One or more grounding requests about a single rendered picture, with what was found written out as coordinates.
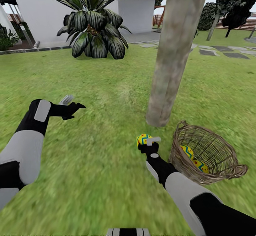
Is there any wicker basket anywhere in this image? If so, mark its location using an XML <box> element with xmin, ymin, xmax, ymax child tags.
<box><xmin>168</xmin><ymin>120</ymin><xmax>249</xmax><ymax>186</ymax></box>

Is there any easter egg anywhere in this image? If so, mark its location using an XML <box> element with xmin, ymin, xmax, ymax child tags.
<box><xmin>191</xmin><ymin>159</ymin><xmax>211</xmax><ymax>174</ymax></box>
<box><xmin>180</xmin><ymin>144</ymin><xmax>195</xmax><ymax>160</ymax></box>
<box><xmin>136</xmin><ymin>134</ymin><xmax>152</xmax><ymax>145</ymax></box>

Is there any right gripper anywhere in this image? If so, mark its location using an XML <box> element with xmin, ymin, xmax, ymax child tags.
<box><xmin>138</xmin><ymin>143</ymin><xmax>159</xmax><ymax>155</ymax></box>

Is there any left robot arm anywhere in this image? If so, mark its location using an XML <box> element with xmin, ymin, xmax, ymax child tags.
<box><xmin>0</xmin><ymin>94</ymin><xmax>86</xmax><ymax>211</ymax></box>

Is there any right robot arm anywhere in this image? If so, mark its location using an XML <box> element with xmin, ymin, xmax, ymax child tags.
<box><xmin>138</xmin><ymin>137</ymin><xmax>256</xmax><ymax>236</ymax></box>

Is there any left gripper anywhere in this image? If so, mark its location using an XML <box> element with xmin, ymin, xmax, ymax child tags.
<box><xmin>59</xmin><ymin>102</ymin><xmax>86</xmax><ymax>120</ymax></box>

